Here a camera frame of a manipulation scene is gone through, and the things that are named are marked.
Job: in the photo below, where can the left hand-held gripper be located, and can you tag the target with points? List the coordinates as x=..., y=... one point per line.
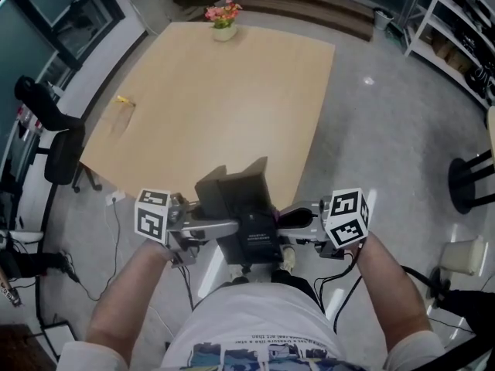
x=152, y=218

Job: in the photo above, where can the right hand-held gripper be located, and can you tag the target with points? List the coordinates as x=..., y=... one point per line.
x=346, y=218

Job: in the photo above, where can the purple cloth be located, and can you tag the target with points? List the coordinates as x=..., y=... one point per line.
x=277, y=215

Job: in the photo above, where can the black box with cord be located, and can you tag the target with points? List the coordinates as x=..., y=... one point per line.
x=239, y=195

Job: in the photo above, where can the person's right forearm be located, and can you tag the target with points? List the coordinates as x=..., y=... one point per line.
x=390, y=300

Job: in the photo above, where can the person's left forearm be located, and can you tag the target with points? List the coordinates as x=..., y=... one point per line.
x=123, y=296

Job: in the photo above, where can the white shoe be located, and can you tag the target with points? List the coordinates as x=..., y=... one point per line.
x=289, y=259
x=239, y=273

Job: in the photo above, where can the white power strip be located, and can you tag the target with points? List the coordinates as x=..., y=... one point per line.
x=115, y=198

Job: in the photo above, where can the light wooden table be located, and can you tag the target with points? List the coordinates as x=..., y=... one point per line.
x=216, y=106

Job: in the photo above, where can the person's white printed t-shirt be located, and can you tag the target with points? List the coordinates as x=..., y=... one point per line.
x=251, y=323

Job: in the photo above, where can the clear plastic bag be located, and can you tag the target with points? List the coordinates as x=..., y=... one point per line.
x=118, y=120

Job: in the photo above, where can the white pedal bin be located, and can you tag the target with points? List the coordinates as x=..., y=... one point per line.
x=462, y=255

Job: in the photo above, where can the white framed board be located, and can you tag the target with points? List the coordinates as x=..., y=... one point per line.
x=58, y=340

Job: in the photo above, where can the pink flowers in white pot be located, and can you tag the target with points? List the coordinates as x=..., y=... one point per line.
x=224, y=27

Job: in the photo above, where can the wooden step platform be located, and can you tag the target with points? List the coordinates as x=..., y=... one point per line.
x=309, y=8

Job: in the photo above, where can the white waste bucket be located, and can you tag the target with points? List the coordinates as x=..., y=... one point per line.
x=383, y=19

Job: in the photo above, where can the white shelving rack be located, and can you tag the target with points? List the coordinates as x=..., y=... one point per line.
x=444, y=25

